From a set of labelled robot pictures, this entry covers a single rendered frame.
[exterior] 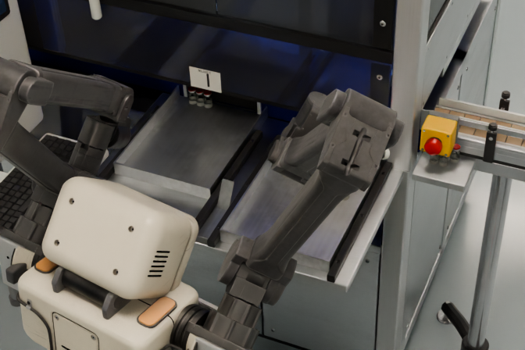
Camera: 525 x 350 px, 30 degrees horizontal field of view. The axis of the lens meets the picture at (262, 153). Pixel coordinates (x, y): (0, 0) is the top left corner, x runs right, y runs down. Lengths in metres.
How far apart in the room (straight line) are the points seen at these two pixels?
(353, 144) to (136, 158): 1.17
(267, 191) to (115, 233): 0.81
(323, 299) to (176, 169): 0.66
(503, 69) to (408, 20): 2.19
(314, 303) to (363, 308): 0.15
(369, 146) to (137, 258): 0.42
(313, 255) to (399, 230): 0.41
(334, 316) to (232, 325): 1.28
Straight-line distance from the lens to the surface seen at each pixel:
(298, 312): 2.90
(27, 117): 2.68
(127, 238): 1.55
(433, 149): 2.26
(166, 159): 2.43
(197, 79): 2.46
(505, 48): 4.44
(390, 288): 2.68
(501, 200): 2.56
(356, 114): 1.36
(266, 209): 2.27
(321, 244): 2.19
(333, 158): 1.33
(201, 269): 2.95
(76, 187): 1.62
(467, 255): 3.43
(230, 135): 2.48
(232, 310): 1.59
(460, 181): 2.37
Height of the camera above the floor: 2.44
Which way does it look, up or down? 40 degrees down
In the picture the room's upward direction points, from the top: 3 degrees counter-clockwise
